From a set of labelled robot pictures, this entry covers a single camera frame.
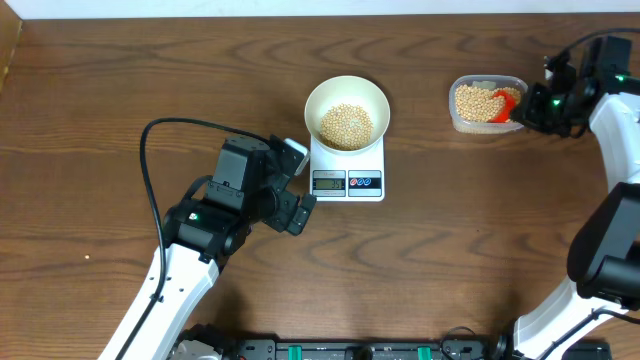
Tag red plastic measuring scoop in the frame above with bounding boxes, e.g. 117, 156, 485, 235
491, 90, 517, 123

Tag beige plastic bowl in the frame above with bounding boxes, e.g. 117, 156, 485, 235
304, 75, 391, 152

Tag clear container of soybeans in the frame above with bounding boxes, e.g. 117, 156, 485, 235
449, 75, 528, 135

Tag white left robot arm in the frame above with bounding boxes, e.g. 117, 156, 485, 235
101, 136, 316, 359

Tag white digital kitchen scale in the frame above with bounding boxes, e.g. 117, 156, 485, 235
309, 139, 385, 202

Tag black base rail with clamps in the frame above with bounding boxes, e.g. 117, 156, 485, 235
169, 323, 614, 360

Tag soybeans in bowl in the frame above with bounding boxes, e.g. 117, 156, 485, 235
320, 104, 373, 151

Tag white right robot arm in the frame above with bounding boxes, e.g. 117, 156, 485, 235
493, 28, 639, 359

